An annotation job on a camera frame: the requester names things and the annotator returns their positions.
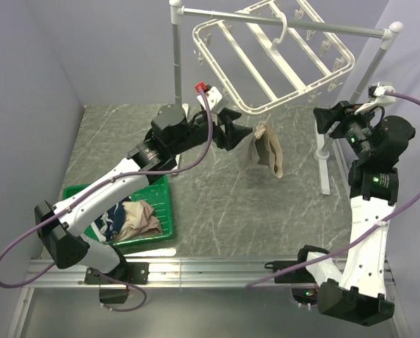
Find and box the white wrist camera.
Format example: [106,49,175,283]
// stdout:
[354,82,395,115]
[195,82,228,115]

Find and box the taupe beige underwear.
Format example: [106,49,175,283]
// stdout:
[235,122,283,178]

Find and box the aluminium rail base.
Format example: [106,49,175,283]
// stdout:
[8,257,412,337]

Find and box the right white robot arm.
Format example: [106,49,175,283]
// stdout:
[295,101,416,327]

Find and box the navy white underwear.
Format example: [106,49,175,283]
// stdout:
[91,202,126,243]

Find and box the white clip drying hanger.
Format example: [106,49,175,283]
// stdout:
[192,1,355,115]

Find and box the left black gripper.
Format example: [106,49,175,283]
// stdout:
[171,107,254,156]

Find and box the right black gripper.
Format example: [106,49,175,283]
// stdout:
[312,101,379,160]

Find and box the green plastic tray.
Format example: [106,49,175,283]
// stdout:
[84,177,174,249]

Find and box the beige pink underwear pile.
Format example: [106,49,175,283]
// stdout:
[114,201,163,242]

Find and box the grey white garment rack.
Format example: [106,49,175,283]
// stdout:
[168,0,404,195]

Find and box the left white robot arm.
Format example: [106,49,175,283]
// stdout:
[35,105,252,283]

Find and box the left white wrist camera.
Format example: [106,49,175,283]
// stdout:
[195,82,228,115]

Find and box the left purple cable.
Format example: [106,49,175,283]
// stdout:
[0,92,213,313]

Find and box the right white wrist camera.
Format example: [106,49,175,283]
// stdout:
[354,82,395,115]

